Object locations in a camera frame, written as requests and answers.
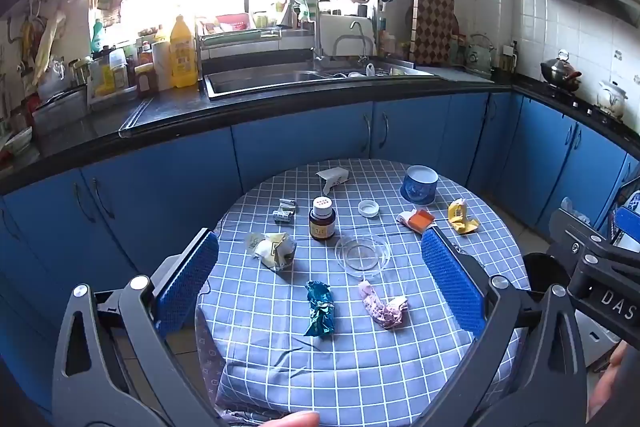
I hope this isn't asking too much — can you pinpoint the pale green kettle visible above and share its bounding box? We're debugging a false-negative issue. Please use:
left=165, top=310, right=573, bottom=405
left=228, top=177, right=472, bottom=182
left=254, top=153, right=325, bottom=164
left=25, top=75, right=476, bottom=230
left=465, top=34, right=497, bottom=76

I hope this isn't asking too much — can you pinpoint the person's left hand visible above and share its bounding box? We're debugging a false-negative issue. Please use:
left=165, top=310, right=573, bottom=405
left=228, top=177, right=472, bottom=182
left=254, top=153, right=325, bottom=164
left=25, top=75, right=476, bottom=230
left=259, top=411, right=321, bottom=427

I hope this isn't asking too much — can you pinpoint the crumpled pink wrapper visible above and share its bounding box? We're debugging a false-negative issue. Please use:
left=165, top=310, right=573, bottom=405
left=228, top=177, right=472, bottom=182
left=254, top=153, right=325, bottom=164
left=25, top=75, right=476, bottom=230
left=357, top=282, right=409, bottom=330

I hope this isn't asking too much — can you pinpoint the brown medicine bottle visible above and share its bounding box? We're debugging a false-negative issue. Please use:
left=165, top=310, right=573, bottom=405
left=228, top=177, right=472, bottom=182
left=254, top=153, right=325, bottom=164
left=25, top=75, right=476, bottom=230
left=309, top=196, right=335, bottom=242

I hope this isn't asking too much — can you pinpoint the tall steel faucet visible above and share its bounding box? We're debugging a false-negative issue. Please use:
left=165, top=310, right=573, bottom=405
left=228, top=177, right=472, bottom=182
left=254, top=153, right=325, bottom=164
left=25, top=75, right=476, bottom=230
left=287, top=0, right=327, bottom=64

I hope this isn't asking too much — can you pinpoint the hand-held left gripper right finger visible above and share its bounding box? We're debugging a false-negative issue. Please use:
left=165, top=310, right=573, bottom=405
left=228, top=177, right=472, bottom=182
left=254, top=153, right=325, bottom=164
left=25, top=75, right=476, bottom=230
left=420, top=227, right=587, bottom=427

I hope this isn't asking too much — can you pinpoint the white ceramic pot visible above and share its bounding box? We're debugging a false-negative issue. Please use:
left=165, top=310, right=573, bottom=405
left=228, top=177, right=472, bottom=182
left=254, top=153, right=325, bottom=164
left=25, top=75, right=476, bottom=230
left=596, top=79, right=631, bottom=118

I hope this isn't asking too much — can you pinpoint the orange and white box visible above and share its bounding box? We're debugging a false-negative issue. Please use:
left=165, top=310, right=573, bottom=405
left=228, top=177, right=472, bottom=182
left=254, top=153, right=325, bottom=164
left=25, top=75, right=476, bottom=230
left=396, top=208, right=437, bottom=235

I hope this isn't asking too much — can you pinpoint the round table with checkered cloth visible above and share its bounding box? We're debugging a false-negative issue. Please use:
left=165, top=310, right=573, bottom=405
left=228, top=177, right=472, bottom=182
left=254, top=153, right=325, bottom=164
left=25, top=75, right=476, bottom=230
left=195, top=158, right=531, bottom=427

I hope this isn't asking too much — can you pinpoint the small steel faucet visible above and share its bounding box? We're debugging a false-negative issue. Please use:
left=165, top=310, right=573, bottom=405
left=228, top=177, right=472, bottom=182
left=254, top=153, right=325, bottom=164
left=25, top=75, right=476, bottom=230
left=334, top=21, right=376, bottom=58

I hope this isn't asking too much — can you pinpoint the black kitchen countertop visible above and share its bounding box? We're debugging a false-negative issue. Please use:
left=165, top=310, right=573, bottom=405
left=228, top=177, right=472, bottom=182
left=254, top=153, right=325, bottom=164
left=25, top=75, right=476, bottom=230
left=0, top=67, right=640, bottom=195

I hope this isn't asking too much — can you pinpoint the clear plastic bin liner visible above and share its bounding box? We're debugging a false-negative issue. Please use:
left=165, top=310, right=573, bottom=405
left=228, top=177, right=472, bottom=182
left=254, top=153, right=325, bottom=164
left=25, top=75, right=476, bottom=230
left=560, top=197, right=584, bottom=222

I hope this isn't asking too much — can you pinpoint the person's right hand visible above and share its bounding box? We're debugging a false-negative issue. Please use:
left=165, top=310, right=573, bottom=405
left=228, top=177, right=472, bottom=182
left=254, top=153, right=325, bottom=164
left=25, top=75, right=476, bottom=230
left=587, top=344, right=628, bottom=418

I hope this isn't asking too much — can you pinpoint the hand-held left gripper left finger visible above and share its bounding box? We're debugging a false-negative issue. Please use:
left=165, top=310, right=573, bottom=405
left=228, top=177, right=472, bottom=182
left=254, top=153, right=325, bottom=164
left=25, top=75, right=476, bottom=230
left=52, top=227, right=221, bottom=427

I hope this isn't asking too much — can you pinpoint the crumpled beige paper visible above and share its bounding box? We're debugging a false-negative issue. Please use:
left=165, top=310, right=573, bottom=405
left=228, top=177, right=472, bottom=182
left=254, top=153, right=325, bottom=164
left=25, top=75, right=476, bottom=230
left=245, top=232, right=297, bottom=272

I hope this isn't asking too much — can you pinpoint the clear glass dish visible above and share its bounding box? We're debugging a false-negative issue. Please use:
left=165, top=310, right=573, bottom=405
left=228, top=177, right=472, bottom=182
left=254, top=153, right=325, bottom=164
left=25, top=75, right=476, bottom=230
left=335, top=233, right=393, bottom=279

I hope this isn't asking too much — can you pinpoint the crumpled paper receipt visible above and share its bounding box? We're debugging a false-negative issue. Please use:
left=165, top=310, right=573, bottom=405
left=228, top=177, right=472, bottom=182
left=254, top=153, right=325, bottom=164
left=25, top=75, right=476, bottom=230
left=272, top=198, right=297, bottom=225

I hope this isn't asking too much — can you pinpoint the white paper towel roll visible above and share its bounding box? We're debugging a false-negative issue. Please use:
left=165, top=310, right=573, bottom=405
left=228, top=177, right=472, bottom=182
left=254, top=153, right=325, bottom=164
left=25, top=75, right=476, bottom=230
left=152, top=41, right=174, bottom=91

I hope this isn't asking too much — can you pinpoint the black trash bin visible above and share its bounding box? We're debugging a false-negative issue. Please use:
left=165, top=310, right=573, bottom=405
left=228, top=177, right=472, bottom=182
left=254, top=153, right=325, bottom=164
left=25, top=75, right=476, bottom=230
left=522, top=253, right=572, bottom=295

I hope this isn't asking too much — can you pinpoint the steel wok with lid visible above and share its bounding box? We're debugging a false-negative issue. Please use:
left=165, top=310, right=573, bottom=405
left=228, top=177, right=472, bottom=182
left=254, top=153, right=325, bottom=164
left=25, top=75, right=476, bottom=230
left=540, top=49, right=584, bottom=94

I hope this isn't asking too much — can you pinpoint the crumpled teal wrapper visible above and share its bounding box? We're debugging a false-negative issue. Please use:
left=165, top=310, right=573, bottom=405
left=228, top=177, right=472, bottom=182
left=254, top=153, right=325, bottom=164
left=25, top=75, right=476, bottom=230
left=303, top=280, right=337, bottom=339

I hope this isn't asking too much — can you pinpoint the yellow detergent bottle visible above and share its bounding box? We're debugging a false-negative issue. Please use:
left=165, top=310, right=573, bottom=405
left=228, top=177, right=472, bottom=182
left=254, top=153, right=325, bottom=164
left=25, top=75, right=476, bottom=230
left=169, top=13, right=199, bottom=89

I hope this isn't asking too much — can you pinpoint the steel kitchen sink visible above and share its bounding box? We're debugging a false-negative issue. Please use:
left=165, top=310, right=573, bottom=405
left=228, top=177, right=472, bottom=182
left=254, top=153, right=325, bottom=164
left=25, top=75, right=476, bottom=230
left=202, top=61, right=442, bottom=101

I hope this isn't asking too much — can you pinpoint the checkered wooden cutting board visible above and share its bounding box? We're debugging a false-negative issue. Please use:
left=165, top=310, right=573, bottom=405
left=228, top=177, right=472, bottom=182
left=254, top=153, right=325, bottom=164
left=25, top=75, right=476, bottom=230
left=409, top=0, right=459, bottom=66

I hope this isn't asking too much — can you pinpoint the white plastic cutting board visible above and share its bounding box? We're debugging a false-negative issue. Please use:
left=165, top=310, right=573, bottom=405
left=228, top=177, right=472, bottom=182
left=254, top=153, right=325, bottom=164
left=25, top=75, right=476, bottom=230
left=320, top=13, right=374, bottom=58

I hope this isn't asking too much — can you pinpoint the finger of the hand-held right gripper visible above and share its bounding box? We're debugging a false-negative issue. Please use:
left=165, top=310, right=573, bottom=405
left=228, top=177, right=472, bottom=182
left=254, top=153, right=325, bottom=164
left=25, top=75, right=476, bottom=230
left=564, top=227, right=640, bottom=269
left=607, top=204, right=640, bottom=253

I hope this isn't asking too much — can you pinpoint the white tall appliance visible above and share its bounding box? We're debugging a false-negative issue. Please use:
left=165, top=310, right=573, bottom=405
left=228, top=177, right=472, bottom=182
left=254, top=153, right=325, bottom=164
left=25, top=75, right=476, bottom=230
left=549, top=207, right=623, bottom=368

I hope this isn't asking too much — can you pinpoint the yellow packet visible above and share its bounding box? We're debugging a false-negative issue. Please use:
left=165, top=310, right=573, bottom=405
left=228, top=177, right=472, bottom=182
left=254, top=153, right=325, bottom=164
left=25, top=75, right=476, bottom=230
left=446, top=198, right=479, bottom=235

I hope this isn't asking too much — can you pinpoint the torn white carton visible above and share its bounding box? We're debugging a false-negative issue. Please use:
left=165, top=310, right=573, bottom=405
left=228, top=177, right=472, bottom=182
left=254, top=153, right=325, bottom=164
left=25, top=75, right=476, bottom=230
left=316, top=167, right=350, bottom=192

